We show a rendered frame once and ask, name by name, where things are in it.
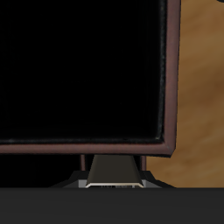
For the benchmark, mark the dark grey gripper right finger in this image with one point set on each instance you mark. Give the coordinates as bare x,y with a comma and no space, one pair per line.
149,180

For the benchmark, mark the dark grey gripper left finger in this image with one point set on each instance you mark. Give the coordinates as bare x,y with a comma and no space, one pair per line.
76,180

